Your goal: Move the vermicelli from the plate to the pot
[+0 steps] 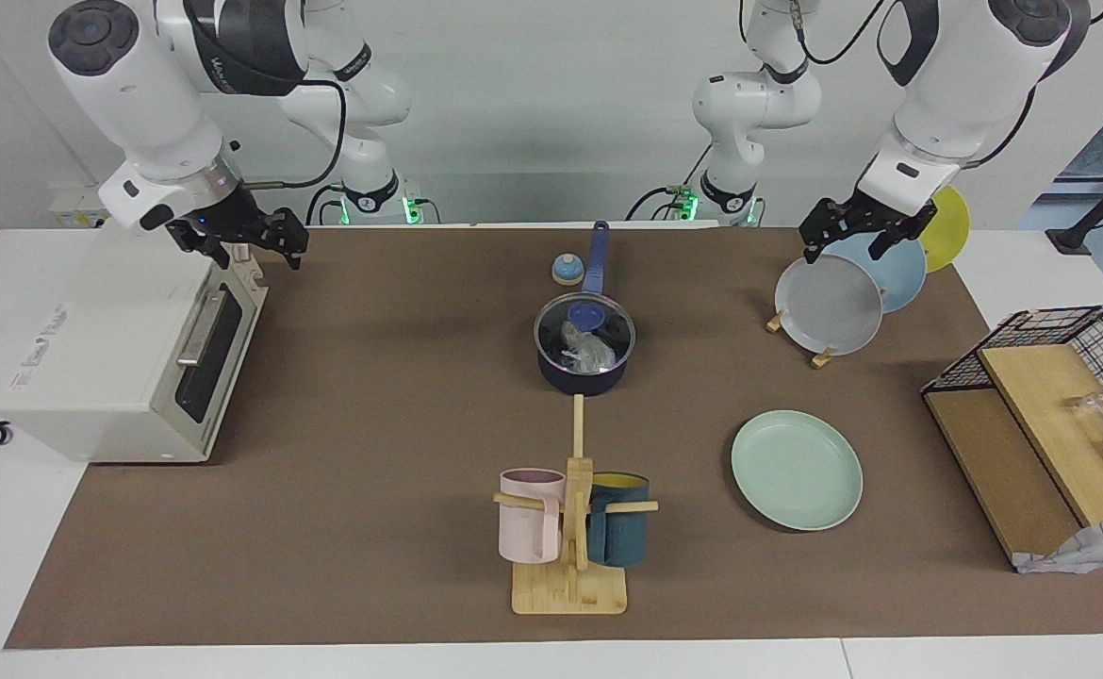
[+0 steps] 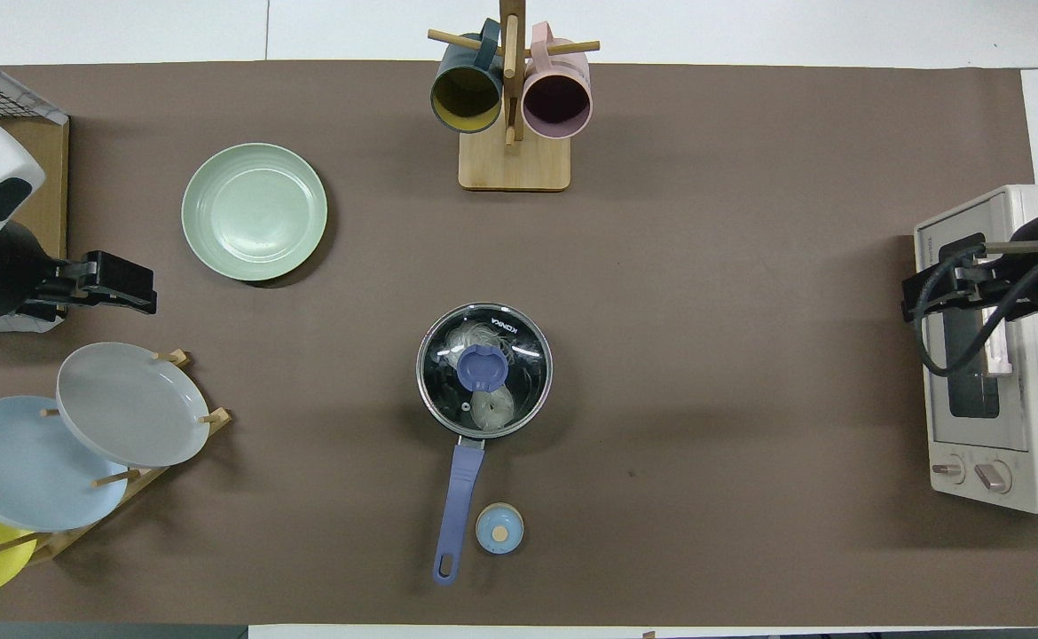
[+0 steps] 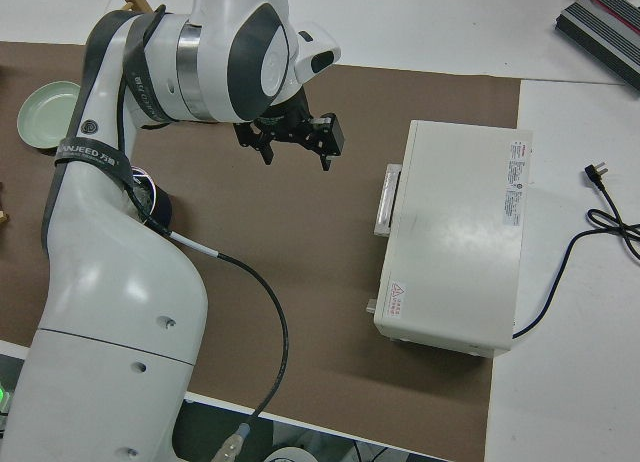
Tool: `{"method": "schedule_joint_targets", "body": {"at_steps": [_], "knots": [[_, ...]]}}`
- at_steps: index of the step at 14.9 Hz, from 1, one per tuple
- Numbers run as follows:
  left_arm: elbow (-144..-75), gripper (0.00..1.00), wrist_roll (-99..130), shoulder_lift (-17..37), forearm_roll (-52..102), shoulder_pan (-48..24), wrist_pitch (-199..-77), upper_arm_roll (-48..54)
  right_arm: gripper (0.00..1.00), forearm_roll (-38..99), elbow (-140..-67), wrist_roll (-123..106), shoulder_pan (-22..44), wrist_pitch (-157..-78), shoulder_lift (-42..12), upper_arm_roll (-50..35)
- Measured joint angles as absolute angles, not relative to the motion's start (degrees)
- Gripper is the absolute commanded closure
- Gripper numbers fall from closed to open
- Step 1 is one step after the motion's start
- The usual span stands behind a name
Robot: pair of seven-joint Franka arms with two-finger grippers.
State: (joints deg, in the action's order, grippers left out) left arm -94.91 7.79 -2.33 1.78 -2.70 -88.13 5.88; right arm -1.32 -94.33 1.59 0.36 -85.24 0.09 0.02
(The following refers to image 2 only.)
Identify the glass lid with blue knob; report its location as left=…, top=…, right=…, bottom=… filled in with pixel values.
left=416, top=303, right=554, bottom=440

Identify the green plate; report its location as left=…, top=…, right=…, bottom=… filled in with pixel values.
left=181, top=143, right=328, bottom=282

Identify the teal mug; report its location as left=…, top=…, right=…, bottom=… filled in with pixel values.
left=430, top=20, right=504, bottom=134

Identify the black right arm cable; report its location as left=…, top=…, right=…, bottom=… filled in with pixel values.
left=914, top=233, right=1038, bottom=378

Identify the pink mug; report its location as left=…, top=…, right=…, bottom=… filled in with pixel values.
left=522, top=22, right=593, bottom=140

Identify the cream toaster oven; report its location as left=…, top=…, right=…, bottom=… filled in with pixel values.
left=914, top=184, right=1038, bottom=514

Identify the grey patterned bag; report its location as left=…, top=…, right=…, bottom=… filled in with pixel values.
left=0, top=311, right=67, bottom=335

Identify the black wire basket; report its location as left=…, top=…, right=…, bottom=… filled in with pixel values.
left=0, top=43, right=70, bottom=125

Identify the brown table mat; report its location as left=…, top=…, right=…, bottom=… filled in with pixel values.
left=0, top=60, right=1038, bottom=627

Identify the grey plate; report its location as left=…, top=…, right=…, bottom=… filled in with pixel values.
left=56, top=343, right=211, bottom=469

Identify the light blue plate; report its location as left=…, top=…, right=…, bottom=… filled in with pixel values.
left=0, top=396, right=130, bottom=533

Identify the white vermicelli nest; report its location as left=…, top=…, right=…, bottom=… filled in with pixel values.
left=444, top=319, right=520, bottom=356
left=470, top=386, right=517, bottom=432

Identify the dark pot with blue handle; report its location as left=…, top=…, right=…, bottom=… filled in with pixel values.
left=416, top=303, right=554, bottom=587

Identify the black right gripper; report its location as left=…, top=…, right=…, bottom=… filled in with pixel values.
left=902, top=253, right=1038, bottom=322

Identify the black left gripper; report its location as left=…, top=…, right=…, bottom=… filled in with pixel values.
left=27, top=251, right=158, bottom=315

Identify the wooden mug tree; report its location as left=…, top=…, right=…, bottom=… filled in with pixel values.
left=428, top=0, right=602, bottom=192

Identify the wooden plate rack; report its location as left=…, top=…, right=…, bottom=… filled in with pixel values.
left=0, top=349, right=233, bottom=564

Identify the wooden shelf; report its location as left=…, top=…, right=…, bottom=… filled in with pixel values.
left=0, top=67, right=70, bottom=258

